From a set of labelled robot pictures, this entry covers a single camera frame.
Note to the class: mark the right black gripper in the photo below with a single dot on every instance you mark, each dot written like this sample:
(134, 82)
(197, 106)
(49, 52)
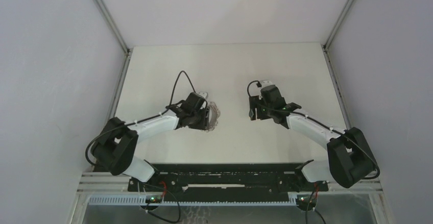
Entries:
(255, 102)

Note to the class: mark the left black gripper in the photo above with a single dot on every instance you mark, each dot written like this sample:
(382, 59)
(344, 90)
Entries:
(203, 124)

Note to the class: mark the large keyring with yellow grip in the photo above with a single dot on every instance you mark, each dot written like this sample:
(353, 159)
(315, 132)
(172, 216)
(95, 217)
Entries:
(214, 114)

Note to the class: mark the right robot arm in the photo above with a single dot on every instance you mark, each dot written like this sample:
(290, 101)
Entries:
(349, 157)

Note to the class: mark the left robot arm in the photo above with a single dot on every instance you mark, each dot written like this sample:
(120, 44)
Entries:
(114, 148)

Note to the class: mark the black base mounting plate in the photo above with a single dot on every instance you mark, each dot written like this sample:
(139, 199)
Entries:
(222, 173)

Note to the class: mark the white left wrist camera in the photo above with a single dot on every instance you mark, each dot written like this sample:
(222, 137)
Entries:
(205, 95)

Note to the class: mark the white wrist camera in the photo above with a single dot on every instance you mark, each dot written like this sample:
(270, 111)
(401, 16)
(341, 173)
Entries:
(265, 83)
(205, 95)

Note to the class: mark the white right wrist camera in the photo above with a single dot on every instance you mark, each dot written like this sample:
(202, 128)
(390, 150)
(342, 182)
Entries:
(265, 83)

